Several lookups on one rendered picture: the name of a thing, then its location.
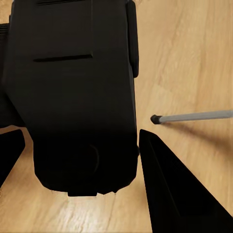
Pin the digital camera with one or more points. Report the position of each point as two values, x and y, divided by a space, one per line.
67 70

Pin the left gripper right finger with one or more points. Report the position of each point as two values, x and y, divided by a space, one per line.
178 202

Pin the camera tripod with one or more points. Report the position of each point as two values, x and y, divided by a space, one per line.
193 116

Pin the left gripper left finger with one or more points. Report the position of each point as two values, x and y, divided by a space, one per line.
12 145

